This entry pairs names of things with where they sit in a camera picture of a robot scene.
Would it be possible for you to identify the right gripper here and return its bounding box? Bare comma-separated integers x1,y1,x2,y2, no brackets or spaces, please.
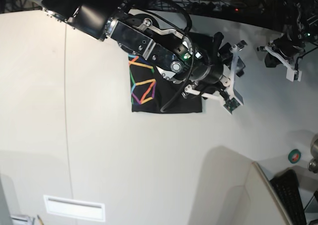
181,32,247,103

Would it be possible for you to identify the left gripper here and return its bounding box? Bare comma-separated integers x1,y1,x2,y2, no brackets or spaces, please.
256,34,306,70

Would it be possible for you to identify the black t-shirt with colourful print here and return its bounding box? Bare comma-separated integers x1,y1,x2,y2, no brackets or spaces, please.
128,54,203,114

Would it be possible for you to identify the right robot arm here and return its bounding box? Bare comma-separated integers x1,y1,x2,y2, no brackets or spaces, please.
30,0,246,113

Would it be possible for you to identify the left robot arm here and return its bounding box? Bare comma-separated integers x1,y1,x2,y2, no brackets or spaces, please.
257,0,318,72

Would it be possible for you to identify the black power strip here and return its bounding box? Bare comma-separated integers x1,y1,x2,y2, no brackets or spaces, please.
184,2,240,15

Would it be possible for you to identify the green tape roll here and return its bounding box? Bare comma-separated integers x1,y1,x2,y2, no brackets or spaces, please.
288,149,302,164

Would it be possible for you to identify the silver metal cylinder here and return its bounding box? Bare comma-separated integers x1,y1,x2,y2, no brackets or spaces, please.
308,134,318,174

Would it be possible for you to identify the black keyboard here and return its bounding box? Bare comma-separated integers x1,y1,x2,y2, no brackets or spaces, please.
270,169,307,225

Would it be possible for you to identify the beige partition panel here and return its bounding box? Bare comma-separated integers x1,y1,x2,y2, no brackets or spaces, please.
243,162,292,225

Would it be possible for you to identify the yellow pencil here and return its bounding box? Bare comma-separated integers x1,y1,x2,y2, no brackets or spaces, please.
37,215,44,225

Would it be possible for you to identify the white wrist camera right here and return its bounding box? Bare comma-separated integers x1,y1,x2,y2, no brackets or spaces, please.
223,90,244,114

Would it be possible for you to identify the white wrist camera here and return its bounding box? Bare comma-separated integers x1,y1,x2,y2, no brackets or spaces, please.
223,90,244,114
286,68,302,82

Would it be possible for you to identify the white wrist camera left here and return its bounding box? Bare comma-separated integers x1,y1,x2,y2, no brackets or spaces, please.
286,68,302,82

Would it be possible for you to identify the white cable slot cover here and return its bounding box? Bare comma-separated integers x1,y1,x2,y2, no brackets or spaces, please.
43,195,106,223

